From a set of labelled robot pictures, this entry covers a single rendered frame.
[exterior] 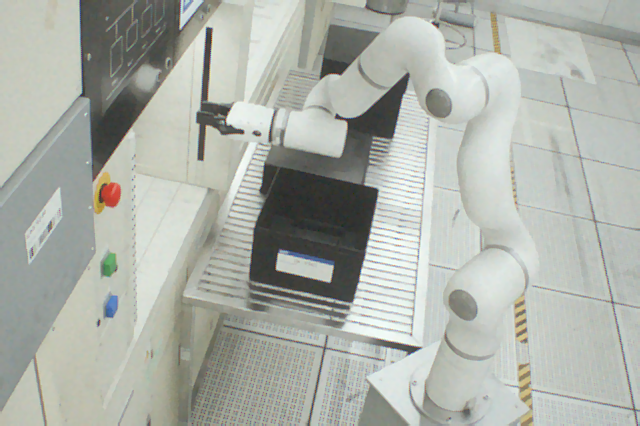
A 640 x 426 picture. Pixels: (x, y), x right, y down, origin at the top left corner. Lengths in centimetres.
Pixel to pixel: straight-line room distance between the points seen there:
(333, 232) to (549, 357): 130
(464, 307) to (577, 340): 181
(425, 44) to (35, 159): 75
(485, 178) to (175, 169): 93
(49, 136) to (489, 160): 78
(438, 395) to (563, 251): 203
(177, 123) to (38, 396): 94
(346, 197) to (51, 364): 111
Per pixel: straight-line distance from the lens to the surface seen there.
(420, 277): 204
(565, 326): 326
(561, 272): 352
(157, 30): 132
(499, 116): 142
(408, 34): 142
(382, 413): 179
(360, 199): 205
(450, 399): 171
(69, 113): 102
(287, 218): 213
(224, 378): 270
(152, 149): 203
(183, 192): 202
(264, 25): 297
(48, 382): 121
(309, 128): 167
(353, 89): 152
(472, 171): 140
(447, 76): 131
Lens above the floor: 208
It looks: 37 degrees down
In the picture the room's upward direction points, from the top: 10 degrees clockwise
